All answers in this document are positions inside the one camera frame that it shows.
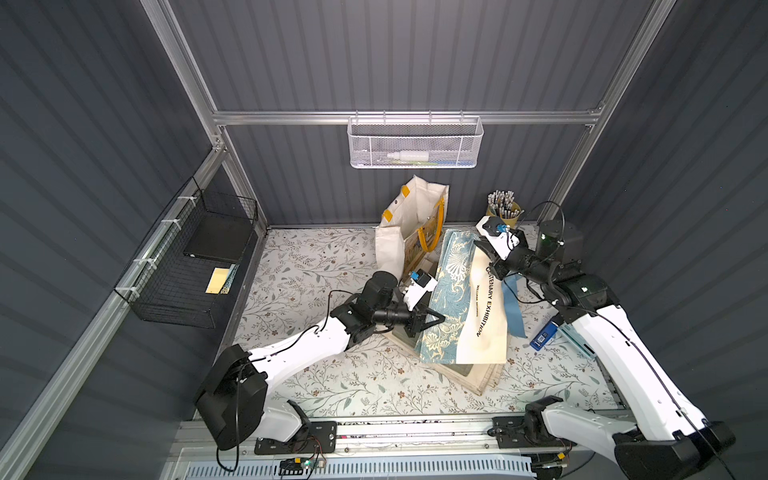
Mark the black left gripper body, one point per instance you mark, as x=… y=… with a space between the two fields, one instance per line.
x=418 y=317

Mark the cream tote blue print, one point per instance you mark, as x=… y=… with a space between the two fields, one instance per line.
x=481 y=312

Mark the cream tote bag front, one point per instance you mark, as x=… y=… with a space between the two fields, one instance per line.
x=473 y=378

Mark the cream tote yellow handles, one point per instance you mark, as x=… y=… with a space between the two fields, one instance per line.
x=411 y=226

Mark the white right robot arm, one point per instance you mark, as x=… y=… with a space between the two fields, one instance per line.
x=669 y=437

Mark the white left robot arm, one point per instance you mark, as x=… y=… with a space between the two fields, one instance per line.
x=235 y=398

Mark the yellow pencil cup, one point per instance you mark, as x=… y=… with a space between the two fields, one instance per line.
x=509 y=214

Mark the bundle of pencils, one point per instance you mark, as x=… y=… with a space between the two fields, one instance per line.
x=500 y=197

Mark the blue black marker device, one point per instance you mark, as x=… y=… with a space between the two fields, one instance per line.
x=544 y=335

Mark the teal calculator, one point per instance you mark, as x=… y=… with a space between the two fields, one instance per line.
x=577 y=340

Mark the white tube in basket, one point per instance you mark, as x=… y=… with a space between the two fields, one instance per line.
x=409 y=157

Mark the small green circuit board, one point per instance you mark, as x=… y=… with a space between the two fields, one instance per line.
x=296 y=467

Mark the yellow sticky notepad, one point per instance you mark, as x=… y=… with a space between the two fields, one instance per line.
x=217 y=280

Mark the black notebook in basket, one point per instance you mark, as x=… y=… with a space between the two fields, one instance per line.
x=220 y=238

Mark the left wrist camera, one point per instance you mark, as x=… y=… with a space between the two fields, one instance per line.
x=421 y=283

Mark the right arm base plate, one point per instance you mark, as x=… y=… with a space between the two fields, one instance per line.
x=509 y=432

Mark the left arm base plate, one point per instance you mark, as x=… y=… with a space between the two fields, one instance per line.
x=316 y=437

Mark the white wire wall basket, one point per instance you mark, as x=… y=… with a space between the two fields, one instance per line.
x=453 y=142

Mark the black wire wall basket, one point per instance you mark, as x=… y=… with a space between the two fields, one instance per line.
x=169 y=287

